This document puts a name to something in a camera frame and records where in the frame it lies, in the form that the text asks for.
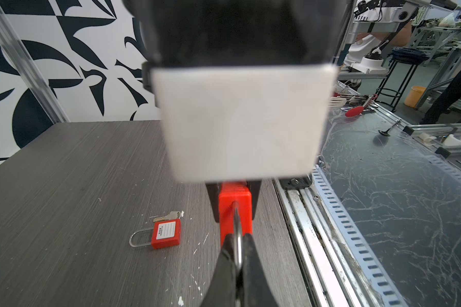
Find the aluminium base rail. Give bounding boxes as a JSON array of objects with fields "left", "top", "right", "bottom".
[{"left": 274, "top": 179, "right": 369, "bottom": 306}]

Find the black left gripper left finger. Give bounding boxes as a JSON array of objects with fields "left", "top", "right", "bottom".
[{"left": 201, "top": 234, "right": 237, "bottom": 307}]

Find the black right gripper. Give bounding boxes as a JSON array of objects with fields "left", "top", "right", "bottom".
[{"left": 124, "top": 1, "right": 348, "bottom": 72}]

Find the silver key with ring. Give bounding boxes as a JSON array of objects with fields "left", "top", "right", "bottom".
[{"left": 153, "top": 211, "right": 181, "bottom": 223}]

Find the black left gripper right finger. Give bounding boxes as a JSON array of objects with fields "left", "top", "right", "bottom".
[{"left": 239, "top": 234, "right": 279, "bottom": 306}]

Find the red padlock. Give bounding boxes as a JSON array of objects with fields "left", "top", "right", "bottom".
[
  {"left": 129, "top": 218, "right": 181, "bottom": 249},
  {"left": 218, "top": 181, "right": 253, "bottom": 272}
]

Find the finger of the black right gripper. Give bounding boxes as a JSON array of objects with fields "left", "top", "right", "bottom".
[
  {"left": 249, "top": 180, "right": 262, "bottom": 220},
  {"left": 205, "top": 183, "right": 220, "bottom": 223}
]

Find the white slotted cable duct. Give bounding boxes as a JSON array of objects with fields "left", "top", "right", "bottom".
[{"left": 312, "top": 166, "right": 407, "bottom": 306}]

